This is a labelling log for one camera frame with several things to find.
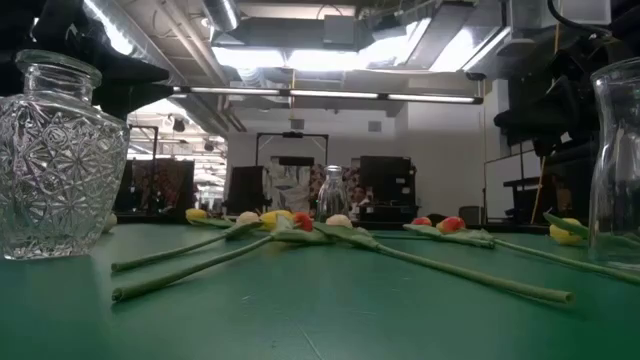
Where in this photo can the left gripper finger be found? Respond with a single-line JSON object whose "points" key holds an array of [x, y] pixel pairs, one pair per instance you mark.
{"points": [[135, 70], [135, 100]]}

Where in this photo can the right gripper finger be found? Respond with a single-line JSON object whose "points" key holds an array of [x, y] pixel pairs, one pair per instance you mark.
{"points": [[555, 92], [545, 127]]}

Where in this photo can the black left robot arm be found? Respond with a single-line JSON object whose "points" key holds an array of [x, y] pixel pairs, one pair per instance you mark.
{"points": [[12, 30]]}

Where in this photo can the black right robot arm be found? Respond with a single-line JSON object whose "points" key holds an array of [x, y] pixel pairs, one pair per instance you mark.
{"points": [[627, 20]]}

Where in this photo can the smooth glass carafe vase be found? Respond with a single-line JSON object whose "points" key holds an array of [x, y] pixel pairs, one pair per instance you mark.
{"points": [[617, 175]]}

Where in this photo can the cut-glass patterned vase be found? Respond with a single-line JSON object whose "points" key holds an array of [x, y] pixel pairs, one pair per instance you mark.
{"points": [[65, 165]]}

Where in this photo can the dark patterned screen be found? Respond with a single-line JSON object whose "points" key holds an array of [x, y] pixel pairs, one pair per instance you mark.
{"points": [[165, 185]]}

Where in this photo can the long ceiling light bar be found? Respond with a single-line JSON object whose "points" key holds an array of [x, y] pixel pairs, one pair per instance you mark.
{"points": [[240, 91]]}

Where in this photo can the grey waste bin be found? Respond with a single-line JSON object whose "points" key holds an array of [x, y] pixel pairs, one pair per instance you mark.
{"points": [[469, 215]]}

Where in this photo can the dark upright panel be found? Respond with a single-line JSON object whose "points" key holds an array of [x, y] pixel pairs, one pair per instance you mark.
{"points": [[245, 190]]}

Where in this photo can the black cabinet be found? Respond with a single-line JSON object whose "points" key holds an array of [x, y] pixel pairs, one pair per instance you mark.
{"points": [[387, 180]]}

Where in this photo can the small square glass bottle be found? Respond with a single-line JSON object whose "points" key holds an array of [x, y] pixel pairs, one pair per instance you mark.
{"points": [[332, 195]]}

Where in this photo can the green table mat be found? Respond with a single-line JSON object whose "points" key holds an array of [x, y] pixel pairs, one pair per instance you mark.
{"points": [[320, 325]]}

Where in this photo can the silver round air duct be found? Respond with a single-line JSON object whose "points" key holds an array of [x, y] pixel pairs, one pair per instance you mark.
{"points": [[222, 12]]}

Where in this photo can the black gantry frame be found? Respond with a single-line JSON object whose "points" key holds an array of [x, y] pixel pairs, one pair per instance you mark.
{"points": [[292, 134]]}

